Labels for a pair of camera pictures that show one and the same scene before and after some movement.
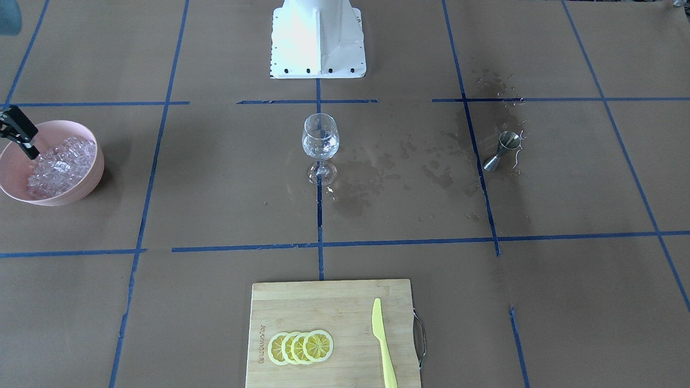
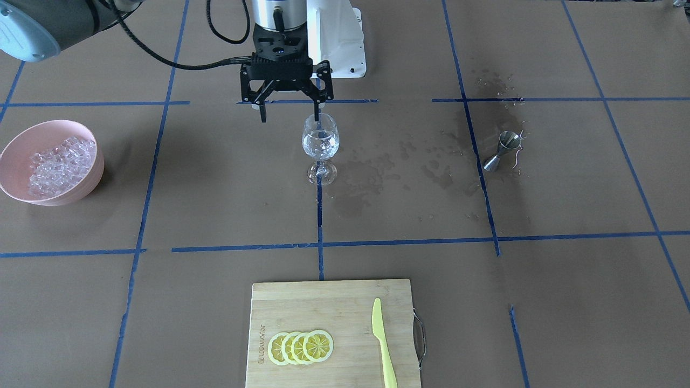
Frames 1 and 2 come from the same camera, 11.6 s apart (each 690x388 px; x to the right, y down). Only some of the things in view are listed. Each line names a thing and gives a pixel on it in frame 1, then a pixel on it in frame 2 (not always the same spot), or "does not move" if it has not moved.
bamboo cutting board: [343, 309] does not move
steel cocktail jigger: [508, 140] does not move
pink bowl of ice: [69, 167] does not move
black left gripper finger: [25, 130] to [316, 94]
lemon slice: [274, 348] does not move
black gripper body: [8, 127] to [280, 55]
